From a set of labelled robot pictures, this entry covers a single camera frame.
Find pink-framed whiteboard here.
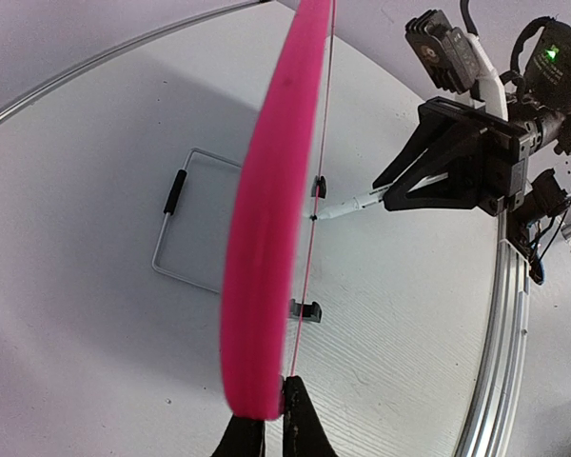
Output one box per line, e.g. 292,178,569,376
220,1,336,421

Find green whiteboard marker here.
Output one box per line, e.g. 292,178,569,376
310,173,451,221

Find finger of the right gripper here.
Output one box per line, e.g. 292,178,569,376
383,132,483,211

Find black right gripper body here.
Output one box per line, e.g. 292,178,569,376
419,16,571,215

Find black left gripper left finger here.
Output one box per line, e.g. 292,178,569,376
211,415,266,457

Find right whiteboard stand foot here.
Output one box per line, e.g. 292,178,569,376
311,175,327,199

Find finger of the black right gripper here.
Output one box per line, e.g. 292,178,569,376
372,113,454,189

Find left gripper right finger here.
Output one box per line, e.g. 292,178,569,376
282,376,337,457

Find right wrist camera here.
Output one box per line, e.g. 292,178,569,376
404,10,508,120

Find aluminium front rail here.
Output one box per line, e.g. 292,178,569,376
454,213,530,456

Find whiteboard stand foot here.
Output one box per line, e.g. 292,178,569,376
311,175,327,199
289,299,323,323

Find wire whiteboard back stand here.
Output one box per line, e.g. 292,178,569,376
151,148,242,294

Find left whiteboard stand foot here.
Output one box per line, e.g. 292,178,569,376
289,299,323,323

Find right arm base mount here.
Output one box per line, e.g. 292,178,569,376
506,169,571,286

